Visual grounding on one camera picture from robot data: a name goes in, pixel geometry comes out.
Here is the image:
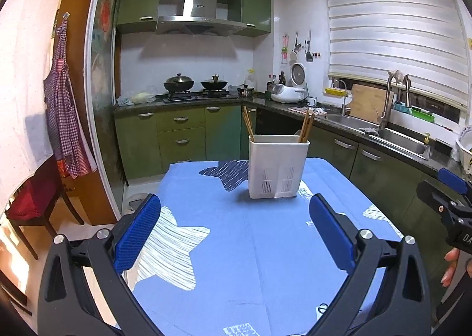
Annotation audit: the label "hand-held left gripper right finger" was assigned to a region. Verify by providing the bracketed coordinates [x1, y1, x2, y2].
[309, 193, 432, 336]

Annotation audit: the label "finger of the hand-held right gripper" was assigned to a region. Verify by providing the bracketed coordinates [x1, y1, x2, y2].
[438, 168, 472, 197]
[417, 180, 461, 211]

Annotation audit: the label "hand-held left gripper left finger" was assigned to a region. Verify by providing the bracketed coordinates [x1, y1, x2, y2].
[37, 193, 163, 336]

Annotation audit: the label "white plastic utensil holder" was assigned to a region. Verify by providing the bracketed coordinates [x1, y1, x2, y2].
[248, 134, 311, 199]

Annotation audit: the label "bunch of wooden chopsticks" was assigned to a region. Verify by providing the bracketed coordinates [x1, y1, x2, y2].
[241, 105, 316, 144]

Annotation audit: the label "person's right hand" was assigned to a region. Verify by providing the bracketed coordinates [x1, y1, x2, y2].
[442, 248, 462, 287]

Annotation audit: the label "white floor bin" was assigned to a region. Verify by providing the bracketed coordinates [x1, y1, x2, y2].
[126, 192, 149, 214]

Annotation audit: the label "steel sink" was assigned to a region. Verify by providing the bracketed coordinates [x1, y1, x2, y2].
[327, 114, 433, 160]

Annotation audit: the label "green plastic container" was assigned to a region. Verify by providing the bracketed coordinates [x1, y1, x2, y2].
[393, 101, 436, 123]

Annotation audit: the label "blue star-print tablecloth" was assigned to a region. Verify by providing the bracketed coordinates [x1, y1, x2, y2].
[125, 157, 410, 336]

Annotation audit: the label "tall steel faucet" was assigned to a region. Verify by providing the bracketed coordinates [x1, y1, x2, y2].
[379, 70, 412, 131]

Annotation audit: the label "wooden cutting board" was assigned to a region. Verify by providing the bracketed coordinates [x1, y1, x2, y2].
[348, 83, 388, 124]

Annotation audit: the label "red wooden chair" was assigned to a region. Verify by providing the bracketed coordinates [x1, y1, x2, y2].
[4, 156, 86, 260]

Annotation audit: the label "patterned cloth on counter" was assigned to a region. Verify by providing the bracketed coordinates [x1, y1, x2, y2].
[287, 106, 327, 116]

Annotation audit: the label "small gooseneck faucet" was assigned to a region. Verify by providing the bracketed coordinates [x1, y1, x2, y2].
[331, 79, 348, 116]

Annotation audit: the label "plastic bag with food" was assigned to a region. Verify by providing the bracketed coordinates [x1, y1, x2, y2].
[117, 90, 156, 106]

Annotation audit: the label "checked apron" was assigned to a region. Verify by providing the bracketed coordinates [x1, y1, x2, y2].
[43, 18, 98, 179]

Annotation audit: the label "dark stone countertop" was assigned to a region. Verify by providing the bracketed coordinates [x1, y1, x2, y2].
[114, 94, 472, 191]

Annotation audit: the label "white rice cooker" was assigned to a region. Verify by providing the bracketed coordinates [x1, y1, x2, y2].
[271, 83, 307, 104]

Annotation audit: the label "gas stove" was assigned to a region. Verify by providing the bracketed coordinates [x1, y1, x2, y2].
[162, 89, 241, 103]

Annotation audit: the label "black wok with lid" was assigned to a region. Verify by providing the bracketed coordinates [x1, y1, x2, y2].
[164, 73, 195, 93]

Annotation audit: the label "group of condiment bottles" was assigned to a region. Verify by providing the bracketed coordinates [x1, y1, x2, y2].
[265, 71, 287, 92]

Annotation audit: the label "white window blind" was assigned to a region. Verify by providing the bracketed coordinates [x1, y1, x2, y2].
[320, 0, 470, 110]

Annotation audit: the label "painted glass sliding door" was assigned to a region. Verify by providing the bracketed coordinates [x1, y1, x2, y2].
[85, 0, 129, 227]

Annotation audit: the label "black hanging spatula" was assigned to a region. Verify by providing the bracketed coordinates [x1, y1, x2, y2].
[304, 30, 315, 64]

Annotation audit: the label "white hanging ladle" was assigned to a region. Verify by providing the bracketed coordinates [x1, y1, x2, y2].
[289, 33, 300, 64]

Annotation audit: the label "steel range hood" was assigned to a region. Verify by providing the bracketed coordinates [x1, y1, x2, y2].
[154, 0, 248, 37]

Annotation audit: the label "green wall cabinets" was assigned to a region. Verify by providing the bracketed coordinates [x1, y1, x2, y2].
[115, 0, 273, 38]

